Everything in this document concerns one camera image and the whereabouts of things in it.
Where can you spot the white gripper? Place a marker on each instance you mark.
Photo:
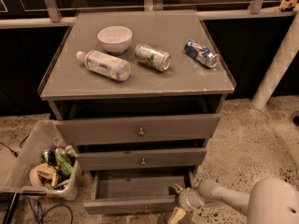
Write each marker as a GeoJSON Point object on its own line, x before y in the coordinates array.
{"type": "Point", "coordinates": [187, 199]}

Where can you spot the grey bottom drawer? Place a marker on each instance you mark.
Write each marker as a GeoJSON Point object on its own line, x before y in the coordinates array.
{"type": "Point", "coordinates": [130, 191]}

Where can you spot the grey drawer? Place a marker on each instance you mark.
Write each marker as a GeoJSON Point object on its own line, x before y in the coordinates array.
{"type": "Point", "coordinates": [141, 159]}
{"type": "Point", "coordinates": [138, 129]}
{"type": "Point", "coordinates": [130, 191]}

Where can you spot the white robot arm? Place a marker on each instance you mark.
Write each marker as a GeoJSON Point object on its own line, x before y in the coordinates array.
{"type": "Point", "coordinates": [271, 201]}

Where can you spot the grey middle drawer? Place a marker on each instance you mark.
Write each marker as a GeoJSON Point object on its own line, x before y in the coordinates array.
{"type": "Point", "coordinates": [141, 159]}

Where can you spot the grey top drawer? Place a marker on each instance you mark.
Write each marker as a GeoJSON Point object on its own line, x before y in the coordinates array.
{"type": "Point", "coordinates": [138, 129]}

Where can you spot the grey drawer cabinet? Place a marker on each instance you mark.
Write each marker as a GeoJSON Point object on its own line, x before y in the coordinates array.
{"type": "Point", "coordinates": [185, 88]}

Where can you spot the green can in bin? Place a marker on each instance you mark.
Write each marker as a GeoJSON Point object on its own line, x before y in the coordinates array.
{"type": "Point", "coordinates": [64, 167]}

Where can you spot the white diagonal pillar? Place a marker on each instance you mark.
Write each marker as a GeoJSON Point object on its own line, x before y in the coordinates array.
{"type": "Point", "coordinates": [282, 60]}

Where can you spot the crumpled snack wrapper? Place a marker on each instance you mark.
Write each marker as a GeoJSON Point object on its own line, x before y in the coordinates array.
{"type": "Point", "coordinates": [44, 174]}

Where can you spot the clear plastic bin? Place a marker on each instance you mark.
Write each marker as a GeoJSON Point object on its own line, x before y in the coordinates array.
{"type": "Point", "coordinates": [45, 135]}

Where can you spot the green white soda can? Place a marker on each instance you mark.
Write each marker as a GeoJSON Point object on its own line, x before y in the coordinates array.
{"type": "Point", "coordinates": [153, 58]}

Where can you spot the clear plastic bottle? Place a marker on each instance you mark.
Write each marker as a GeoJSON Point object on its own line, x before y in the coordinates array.
{"type": "Point", "coordinates": [105, 65]}

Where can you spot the blue soda can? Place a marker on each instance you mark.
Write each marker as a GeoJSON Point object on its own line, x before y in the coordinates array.
{"type": "Point", "coordinates": [201, 54]}

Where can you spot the white ceramic bowl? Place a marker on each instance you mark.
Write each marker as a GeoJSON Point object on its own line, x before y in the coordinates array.
{"type": "Point", "coordinates": [115, 39]}

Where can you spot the metal window railing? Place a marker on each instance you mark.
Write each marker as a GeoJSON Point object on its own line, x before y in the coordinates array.
{"type": "Point", "coordinates": [52, 13]}

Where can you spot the yellow object on ledge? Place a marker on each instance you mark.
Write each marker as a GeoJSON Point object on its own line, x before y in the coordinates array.
{"type": "Point", "coordinates": [287, 5]}

